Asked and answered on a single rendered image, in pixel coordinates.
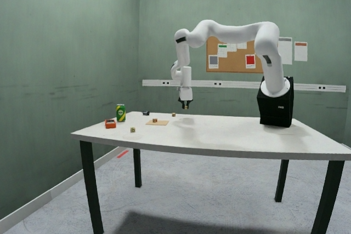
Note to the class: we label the green and yellow drink can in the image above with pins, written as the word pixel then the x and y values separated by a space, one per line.
pixel 120 113

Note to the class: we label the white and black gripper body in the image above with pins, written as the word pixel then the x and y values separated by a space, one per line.
pixel 185 93

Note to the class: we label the tan square mat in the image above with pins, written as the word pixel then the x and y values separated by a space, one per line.
pixel 157 123

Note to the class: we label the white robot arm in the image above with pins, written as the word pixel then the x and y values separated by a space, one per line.
pixel 266 36

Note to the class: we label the orange multimeter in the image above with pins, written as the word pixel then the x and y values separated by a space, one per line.
pixel 110 123

